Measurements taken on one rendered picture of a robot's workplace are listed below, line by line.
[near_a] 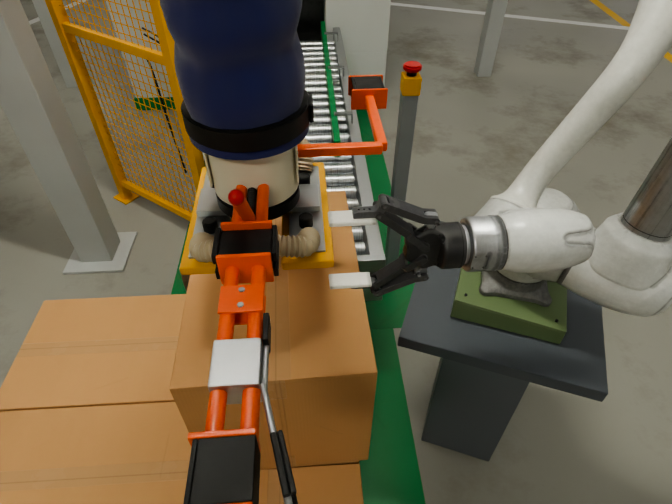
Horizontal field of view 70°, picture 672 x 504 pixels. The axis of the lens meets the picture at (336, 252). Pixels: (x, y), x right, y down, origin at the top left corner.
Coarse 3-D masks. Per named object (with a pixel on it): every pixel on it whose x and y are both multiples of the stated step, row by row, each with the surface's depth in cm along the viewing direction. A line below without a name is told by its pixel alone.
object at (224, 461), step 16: (192, 432) 52; (208, 432) 52; (224, 432) 52; (240, 432) 52; (256, 432) 52; (192, 448) 51; (208, 448) 51; (224, 448) 51; (240, 448) 51; (256, 448) 52; (192, 464) 50; (208, 464) 50; (224, 464) 50; (240, 464) 50; (256, 464) 51; (192, 480) 49; (208, 480) 48; (224, 480) 48; (240, 480) 48; (256, 480) 50; (192, 496) 47; (208, 496) 47; (224, 496) 47; (240, 496) 47; (256, 496) 50
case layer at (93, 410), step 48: (48, 336) 148; (96, 336) 148; (144, 336) 148; (48, 384) 136; (96, 384) 136; (144, 384) 136; (0, 432) 126; (48, 432) 126; (96, 432) 126; (144, 432) 126; (0, 480) 117; (48, 480) 117; (96, 480) 117; (144, 480) 117; (336, 480) 117
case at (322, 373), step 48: (336, 192) 136; (336, 240) 121; (192, 288) 109; (288, 288) 109; (192, 336) 99; (240, 336) 99; (288, 336) 99; (336, 336) 99; (192, 384) 91; (288, 384) 93; (336, 384) 95; (288, 432) 107; (336, 432) 109
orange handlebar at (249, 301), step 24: (312, 144) 98; (336, 144) 98; (360, 144) 98; (384, 144) 98; (264, 192) 86; (264, 216) 81; (240, 288) 68; (264, 288) 70; (240, 312) 66; (264, 312) 69; (216, 408) 56
